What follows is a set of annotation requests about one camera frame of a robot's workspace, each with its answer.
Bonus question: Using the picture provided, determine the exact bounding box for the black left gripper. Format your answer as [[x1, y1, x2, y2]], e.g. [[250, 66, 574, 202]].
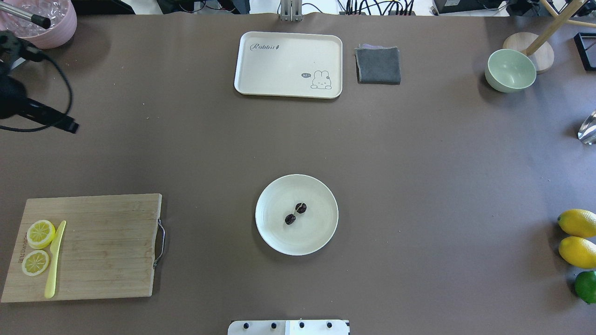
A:
[[0, 74, 79, 134]]

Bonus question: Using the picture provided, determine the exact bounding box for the dark red cherry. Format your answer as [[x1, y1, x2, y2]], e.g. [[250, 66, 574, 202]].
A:
[[284, 214, 296, 225], [295, 203, 307, 214]]

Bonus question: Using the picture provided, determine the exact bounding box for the cream rabbit tray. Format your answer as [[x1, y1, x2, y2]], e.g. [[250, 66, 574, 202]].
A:
[[234, 31, 343, 99]]

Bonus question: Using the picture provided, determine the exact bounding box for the metal muddler tool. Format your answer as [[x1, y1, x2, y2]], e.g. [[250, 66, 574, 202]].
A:
[[0, 0, 51, 29]]

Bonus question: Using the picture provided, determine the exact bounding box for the pink bowl with ice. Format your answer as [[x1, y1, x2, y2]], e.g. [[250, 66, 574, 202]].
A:
[[0, 0, 78, 49]]

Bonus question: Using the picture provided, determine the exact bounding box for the lemon half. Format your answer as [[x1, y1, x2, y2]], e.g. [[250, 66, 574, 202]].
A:
[[26, 219, 56, 249]]

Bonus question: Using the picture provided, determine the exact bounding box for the yellow plastic knife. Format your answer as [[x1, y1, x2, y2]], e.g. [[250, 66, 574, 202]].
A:
[[43, 220, 68, 299]]

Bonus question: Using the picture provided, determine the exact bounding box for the lemon slice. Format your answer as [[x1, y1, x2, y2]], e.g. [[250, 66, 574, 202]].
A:
[[21, 249, 50, 276]]

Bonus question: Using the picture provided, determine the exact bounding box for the bamboo cutting board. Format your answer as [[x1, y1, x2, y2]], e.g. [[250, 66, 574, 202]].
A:
[[1, 194, 162, 303]]

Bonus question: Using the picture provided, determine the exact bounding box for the dark grey folded cloth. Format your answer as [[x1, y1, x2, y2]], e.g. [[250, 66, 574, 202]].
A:
[[355, 44, 402, 85]]

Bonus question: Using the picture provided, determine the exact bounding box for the green bowl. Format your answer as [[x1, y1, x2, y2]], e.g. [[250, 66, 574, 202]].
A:
[[484, 49, 538, 93]]

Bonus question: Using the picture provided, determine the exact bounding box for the wooden glass stand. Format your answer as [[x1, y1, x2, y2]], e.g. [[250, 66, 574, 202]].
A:
[[502, 0, 595, 74]]

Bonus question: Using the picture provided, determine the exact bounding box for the metal scoop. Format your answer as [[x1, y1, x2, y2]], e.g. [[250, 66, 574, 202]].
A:
[[577, 110, 596, 146]]

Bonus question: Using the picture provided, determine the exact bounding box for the yellow lemon right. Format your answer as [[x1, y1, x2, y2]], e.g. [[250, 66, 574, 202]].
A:
[[557, 208, 596, 238]]

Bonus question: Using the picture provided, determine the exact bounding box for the yellow lemon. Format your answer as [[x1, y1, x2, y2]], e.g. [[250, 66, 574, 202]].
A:
[[558, 236, 596, 269], [557, 208, 596, 238]]

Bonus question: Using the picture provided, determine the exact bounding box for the yellow lemon left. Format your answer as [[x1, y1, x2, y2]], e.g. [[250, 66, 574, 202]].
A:
[[558, 236, 596, 269]]

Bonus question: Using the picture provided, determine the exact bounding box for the green lime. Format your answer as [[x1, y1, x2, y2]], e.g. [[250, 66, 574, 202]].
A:
[[574, 271, 596, 304]]

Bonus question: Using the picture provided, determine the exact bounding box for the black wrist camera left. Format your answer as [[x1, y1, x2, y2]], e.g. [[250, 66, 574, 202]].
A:
[[0, 30, 47, 69]]

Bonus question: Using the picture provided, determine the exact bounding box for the aluminium frame post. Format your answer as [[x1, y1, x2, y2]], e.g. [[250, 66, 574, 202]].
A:
[[279, 0, 303, 22]]

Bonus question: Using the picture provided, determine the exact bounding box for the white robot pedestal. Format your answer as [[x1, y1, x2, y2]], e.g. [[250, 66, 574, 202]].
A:
[[227, 319, 351, 335]]

